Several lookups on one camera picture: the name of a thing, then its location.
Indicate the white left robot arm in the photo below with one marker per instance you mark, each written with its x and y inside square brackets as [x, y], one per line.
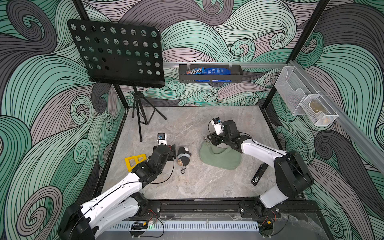
[124, 200]

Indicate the large clear wall bin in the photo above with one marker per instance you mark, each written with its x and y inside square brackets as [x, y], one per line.
[293, 87]

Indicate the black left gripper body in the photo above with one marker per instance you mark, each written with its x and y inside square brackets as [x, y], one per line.
[170, 156]

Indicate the blue candy packet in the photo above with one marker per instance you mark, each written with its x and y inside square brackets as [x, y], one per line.
[209, 71]

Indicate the black music stand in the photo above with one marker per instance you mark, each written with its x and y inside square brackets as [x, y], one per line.
[121, 54]

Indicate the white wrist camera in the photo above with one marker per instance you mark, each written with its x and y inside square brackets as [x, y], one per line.
[162, 139]
[218, 126]

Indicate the green fabric bag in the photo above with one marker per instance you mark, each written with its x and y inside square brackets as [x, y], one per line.
[224, 158]

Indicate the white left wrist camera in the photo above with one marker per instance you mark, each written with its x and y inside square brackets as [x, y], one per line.
[162, 139]

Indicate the black wall shelf tray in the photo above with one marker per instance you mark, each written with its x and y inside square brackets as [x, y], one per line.
[235, 77]

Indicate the small clear wall bin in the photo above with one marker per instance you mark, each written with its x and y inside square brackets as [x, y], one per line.
[318, 110]

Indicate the penguin plush decoration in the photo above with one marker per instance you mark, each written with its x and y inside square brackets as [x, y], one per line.
[183, 158]

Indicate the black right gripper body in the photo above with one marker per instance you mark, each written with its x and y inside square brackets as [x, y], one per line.
[221, 138]

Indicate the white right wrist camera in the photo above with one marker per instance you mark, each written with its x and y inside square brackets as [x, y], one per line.
[218, 126]

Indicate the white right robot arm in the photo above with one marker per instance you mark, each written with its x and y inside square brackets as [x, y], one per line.
[291, 173]

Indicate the white slotted cable duct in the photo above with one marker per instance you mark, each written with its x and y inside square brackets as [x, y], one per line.
[205, 226]

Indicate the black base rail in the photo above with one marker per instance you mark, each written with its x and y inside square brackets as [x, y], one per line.
[245, 207]

